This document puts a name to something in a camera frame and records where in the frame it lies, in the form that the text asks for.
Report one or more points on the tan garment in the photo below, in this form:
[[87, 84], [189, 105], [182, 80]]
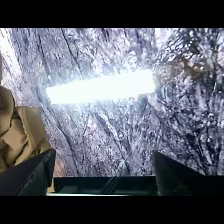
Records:
[[18, 133]]

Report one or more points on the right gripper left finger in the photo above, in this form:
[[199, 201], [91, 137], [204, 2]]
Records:
[[31, 176]]

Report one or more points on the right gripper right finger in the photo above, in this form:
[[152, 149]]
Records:
[[173, 178]]

